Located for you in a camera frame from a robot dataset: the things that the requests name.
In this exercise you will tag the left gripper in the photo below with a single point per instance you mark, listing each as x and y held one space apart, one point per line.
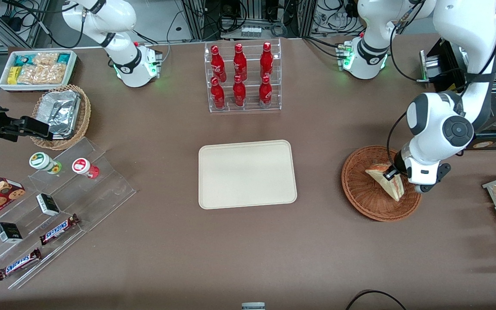
399 164

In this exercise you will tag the triangular sandwich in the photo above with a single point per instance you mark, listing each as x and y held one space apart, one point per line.
377 175

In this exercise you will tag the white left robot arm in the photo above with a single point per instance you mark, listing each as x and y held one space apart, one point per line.
467 26

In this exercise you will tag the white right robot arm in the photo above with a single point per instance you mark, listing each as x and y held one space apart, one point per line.
123 21

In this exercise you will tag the aluminium foil tray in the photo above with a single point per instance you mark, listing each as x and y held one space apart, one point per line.
58 112

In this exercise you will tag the brown round wicker basket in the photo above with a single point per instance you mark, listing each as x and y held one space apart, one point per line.
360 193

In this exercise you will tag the light tan wicker basket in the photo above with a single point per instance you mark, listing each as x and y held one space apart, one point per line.
85 116

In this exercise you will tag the beige plastic tray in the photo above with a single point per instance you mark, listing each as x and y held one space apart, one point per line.
248 174

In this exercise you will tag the green sunflower yogurt cup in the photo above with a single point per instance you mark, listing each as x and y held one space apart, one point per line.
39 160

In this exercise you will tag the white rectangular snack bin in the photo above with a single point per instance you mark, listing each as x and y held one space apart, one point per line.
37 88

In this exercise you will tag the yellow snack packet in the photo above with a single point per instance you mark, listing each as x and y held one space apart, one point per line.
13 74

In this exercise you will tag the clear bag of crackers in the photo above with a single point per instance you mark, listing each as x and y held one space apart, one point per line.
41 74
46 58

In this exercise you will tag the red strawberry yogurt cup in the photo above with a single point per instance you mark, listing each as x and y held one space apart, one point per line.
81 165

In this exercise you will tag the teal snack packet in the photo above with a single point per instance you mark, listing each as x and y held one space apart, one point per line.
23 59
63 57

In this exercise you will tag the small black carton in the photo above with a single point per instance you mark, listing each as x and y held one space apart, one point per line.
9 233
48 206

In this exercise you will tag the clear acrylic stepped display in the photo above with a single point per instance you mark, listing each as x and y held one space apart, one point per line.
101 189

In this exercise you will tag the Snickers chocolate bar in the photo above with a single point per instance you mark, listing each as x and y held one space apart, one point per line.
58 230
19 264

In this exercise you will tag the silver-faced black box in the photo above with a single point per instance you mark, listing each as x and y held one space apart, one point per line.
432 64

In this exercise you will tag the red cola bottle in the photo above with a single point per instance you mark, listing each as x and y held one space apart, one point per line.
265 91
239 91
266 60
218 94
217 64
240 62

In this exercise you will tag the clear acrylic bottle rack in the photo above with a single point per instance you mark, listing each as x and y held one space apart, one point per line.
251 71

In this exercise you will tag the white power strip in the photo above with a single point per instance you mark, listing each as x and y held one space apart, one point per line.
251 31

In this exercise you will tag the small grey white device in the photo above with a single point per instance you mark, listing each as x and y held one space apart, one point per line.
253 306

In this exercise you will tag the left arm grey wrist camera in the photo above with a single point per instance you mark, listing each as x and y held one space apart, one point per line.
424 188

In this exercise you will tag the aluminium frame post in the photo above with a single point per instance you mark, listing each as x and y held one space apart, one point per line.
307 19
194 19

